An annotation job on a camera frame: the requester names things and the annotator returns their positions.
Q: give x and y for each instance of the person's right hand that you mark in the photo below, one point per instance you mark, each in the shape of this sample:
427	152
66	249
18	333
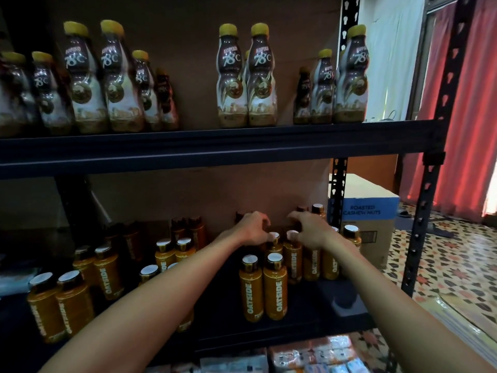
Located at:
314	229

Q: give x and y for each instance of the person's left hand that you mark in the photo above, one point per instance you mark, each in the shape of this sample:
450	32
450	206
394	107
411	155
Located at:
252	227

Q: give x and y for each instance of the orange Oatside bottles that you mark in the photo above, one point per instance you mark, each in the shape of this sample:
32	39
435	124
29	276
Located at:
252	295

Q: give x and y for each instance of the black metal shelf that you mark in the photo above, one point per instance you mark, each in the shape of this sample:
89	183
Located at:
233	147

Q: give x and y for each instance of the row of yellow-capped coffee bottles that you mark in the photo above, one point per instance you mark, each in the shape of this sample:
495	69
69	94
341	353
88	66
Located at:
233	89

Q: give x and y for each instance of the person's right forearm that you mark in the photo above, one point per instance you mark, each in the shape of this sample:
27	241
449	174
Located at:
411	314

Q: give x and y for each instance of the person's left forearm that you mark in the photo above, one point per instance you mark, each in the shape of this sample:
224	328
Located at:
140	314

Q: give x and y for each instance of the blue white cashew carton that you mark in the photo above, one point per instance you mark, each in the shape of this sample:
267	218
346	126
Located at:
369	221

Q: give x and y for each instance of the brown wooden cabinet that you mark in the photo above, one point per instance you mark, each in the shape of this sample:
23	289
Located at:
373	171

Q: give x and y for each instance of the dark floor mat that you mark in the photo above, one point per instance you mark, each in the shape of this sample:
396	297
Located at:
423	223

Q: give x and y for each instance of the row of orange blue packets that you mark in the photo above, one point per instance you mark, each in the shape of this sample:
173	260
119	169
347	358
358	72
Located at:
310	357

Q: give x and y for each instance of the stack of pink white boxes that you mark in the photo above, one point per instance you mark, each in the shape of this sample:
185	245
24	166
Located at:
233	363

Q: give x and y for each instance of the red curtain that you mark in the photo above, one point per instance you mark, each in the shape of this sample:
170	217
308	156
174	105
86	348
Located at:
466	128

